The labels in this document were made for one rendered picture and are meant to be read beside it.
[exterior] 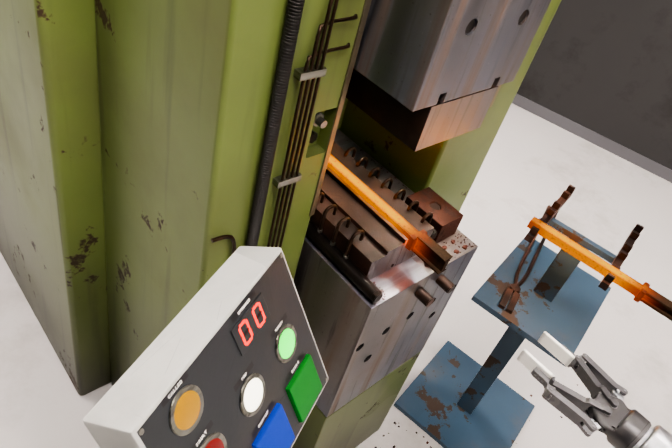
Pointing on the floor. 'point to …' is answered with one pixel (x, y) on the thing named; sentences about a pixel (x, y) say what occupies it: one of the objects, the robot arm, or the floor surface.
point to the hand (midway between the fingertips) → (543, 355)
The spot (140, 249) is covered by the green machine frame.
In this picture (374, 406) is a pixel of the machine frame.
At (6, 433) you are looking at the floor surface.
